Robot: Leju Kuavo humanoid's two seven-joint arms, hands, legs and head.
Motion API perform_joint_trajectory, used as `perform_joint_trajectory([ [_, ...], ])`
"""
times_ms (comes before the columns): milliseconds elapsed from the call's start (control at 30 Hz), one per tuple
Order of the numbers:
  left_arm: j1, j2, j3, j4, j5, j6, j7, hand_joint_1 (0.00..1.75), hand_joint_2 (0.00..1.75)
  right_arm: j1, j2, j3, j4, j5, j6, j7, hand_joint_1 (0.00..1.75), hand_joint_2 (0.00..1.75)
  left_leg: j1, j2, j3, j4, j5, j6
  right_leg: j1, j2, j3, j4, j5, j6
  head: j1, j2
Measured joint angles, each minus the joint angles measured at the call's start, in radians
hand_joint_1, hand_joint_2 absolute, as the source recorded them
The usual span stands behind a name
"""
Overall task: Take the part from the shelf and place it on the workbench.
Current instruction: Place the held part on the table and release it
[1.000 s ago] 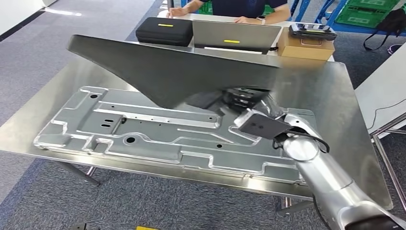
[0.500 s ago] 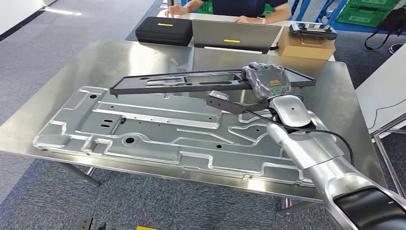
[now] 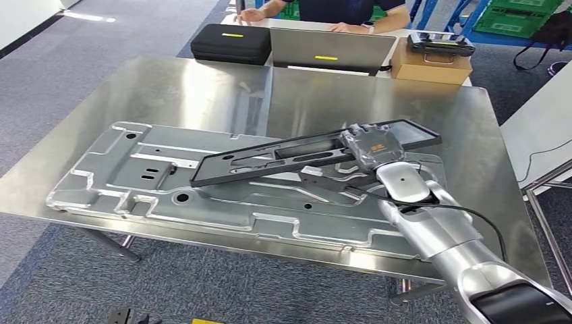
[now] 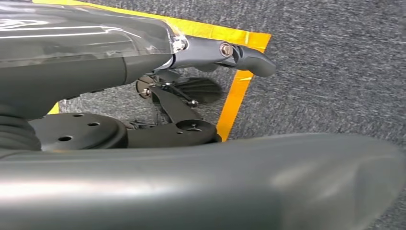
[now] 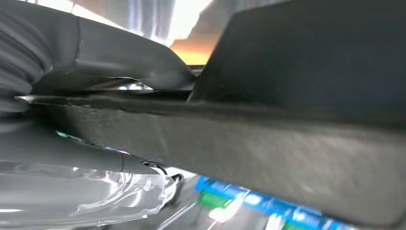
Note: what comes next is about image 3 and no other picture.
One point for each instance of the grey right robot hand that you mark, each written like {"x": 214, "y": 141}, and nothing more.
{"x": 375, "y": 147}

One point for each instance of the person's left hand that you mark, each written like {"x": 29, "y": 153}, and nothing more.
{"x": 348, "y": 28}

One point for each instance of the person's right hand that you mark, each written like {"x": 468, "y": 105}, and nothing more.
{"x": 250, "y": 16}

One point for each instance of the black plastic panel part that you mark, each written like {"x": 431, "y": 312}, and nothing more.
{"x": 415, "y": 134}

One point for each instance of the person's left forearm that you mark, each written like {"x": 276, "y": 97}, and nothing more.
{"x": 393, "y": 20}

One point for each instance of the person's right forearm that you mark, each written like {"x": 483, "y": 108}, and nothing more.
{"x": 275, "y": 8}

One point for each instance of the stainless steel workbench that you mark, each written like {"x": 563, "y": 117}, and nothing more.
{"x": 178, "y": 89}

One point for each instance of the person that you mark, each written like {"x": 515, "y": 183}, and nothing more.
{"x": 344, "y": 11}

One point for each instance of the white wristwatch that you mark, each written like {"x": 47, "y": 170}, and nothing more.
{"x": 368, "y": 27}

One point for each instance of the grey laptop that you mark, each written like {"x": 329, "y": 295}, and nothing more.
{"x": 330, "y": 47}

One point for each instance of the black zip case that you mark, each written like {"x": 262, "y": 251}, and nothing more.
{"x": 228, "y": 44}

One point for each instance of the brown cardboard box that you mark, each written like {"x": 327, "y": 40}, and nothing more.
{"x": 429, "y": 69}

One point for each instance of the black handheld controller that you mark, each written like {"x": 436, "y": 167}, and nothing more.
{"x": 440, "y": 44}

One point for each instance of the blue storage rack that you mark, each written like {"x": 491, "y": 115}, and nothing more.
{"x": 491, "y": 40}

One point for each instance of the small steel table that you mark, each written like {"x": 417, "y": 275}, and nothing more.
{"x": 528, "y": 193}

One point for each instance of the white table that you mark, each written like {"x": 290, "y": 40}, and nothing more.
{"x": 536, "y": 120}

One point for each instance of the black bag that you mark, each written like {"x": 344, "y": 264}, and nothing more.
{"x": 554, "y": 31}

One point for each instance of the large stamped metal panel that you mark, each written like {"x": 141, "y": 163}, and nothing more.
{"x": 134, "y": 192}

